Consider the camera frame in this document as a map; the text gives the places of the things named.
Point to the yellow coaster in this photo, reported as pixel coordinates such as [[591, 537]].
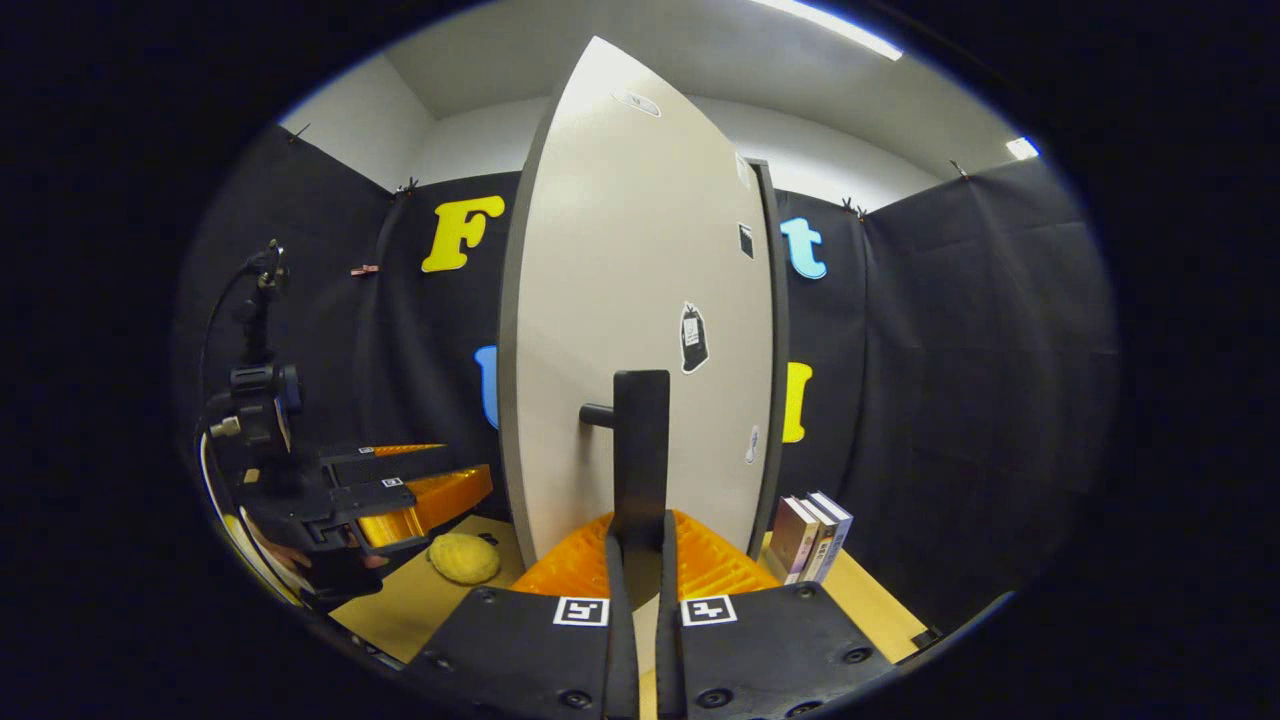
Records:
[[463, 558]]

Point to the grey cabinet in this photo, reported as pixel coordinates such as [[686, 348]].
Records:
[[778, 350]]

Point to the black backdrop cloth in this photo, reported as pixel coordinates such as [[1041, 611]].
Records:
[[950, 350]]

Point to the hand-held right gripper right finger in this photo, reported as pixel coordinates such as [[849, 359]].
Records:
[[668, 650]]

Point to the beige cabinet door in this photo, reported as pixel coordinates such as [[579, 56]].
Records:
[[620, 250]]

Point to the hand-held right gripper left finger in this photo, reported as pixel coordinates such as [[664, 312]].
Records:
[[622, 650]]

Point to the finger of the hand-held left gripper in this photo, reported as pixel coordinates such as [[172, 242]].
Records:
[[390, 467], [375, 497]]

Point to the small ceiling light panel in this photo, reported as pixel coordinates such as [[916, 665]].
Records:
[[1022, 148]]

